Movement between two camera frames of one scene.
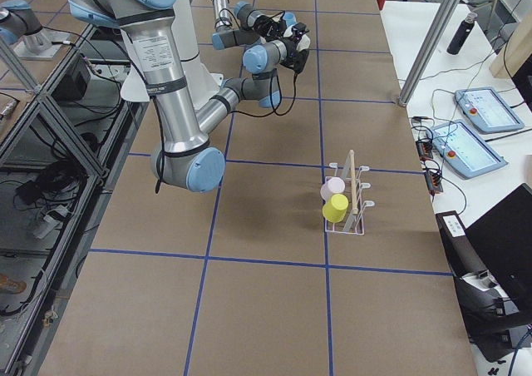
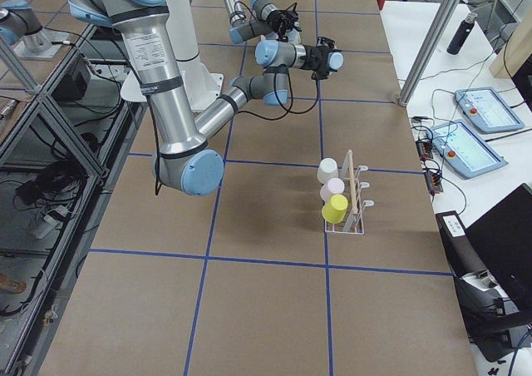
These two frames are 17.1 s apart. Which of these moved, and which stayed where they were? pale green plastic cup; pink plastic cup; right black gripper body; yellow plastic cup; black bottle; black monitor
Moved: pale green plastic cup; right black gripper body
Stayed: black monitor; black bottle; pink plastic cup; yellow plastic cup
